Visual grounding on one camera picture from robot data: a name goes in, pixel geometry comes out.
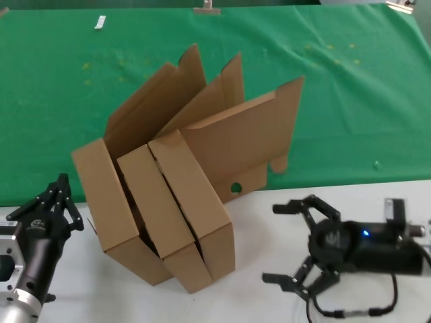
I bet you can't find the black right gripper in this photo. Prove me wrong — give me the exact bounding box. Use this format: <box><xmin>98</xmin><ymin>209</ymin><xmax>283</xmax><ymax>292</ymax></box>
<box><xmin>261</xmin><ymin>194</ymin><xmax>424</xmax><ymax>302</ymax></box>

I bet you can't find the brown cardboard box lid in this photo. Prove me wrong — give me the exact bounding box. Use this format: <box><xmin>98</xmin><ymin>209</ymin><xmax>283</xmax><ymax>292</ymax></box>
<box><xmin>71</xmin><ymin>42</ymin><xmax>207</xmax><ymax>287</ymax></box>
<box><xmin>147</xmin><ymin>75</ymin><xmax>305</xmax><ymax>281</ymax></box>
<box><xmin>116</xmin><ymin>51</ymin><xmax>245</xmax><ymax>295</ymax></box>

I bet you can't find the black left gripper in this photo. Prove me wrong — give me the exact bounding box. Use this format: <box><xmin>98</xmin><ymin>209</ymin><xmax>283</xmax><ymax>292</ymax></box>
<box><xmin>6</xmin><ymin>173</ymin><xmax>85</xmax><ymax>304</ymax></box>

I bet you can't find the green table cloth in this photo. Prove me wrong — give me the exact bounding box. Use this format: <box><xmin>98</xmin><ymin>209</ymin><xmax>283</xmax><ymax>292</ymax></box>
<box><xmin>0</xmin><ymin>2</ymin><xmax>431</xmax><ymax>207</ymax></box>

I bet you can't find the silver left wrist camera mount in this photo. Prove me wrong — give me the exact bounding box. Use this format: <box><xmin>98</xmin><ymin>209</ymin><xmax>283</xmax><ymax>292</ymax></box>
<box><xmin>0</xmin><ymin>220</ymin><xmax>26</xmax><ymax>301</ymax></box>

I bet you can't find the metal cloth clip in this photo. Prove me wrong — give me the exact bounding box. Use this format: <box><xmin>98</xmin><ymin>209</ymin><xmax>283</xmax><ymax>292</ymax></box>
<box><xmin>193</xmin><ymin>0</ymin><xmax>222</xmax><ymax>16</ymax></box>
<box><xmin>385</xmin><ymin>0</ymin><xmax>417</xmax><ymax>15</ymax></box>

